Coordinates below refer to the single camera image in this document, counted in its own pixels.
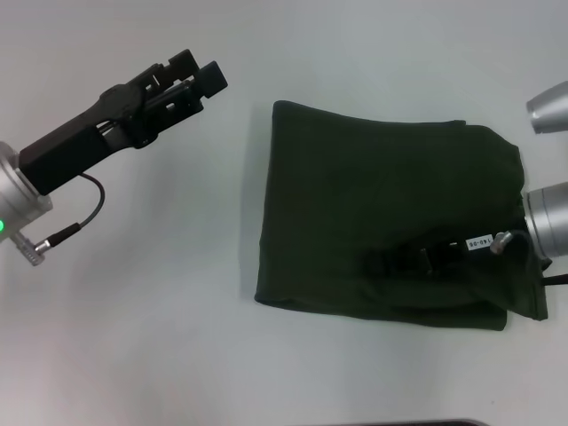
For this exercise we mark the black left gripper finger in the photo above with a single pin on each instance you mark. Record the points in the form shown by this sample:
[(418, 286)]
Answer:
[(186, 100), (177, 66)]

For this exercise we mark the dark green FREE t-shirt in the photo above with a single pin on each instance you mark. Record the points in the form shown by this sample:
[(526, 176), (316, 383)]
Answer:
[(377, 186)]

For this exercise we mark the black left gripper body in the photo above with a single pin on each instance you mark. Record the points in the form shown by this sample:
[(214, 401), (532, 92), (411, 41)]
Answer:
[(75, 142)]

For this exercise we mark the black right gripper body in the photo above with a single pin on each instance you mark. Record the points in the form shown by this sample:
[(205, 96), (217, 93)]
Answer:
[(461, 255)]

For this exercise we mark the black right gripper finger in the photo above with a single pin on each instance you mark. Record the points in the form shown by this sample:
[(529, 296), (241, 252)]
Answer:
[(395, 264)]

